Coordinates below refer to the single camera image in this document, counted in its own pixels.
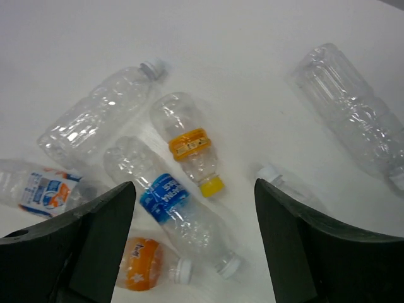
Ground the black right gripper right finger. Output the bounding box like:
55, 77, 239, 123
254, 179, 403, 302

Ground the bottle blue orange white label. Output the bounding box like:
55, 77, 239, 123
1, 159, 109, 218

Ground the large clear unlabeled bottle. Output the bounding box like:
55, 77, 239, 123
291, 43, 403, 191

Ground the large orange label bottle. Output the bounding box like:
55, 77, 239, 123
116, 236, 193, 292

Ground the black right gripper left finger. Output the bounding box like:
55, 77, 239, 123
1, 182, 136, 302

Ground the clear ribbed bottle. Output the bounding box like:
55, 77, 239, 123
255, 163, 330, 215

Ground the clear bottle white cap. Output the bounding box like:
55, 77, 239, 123
37, 59, 166, 169

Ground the clear bottle blue label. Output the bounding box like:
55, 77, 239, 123
103, 136, 242, 279

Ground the small bottle yellow cap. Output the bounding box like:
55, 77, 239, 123
149, 92, 225, 198

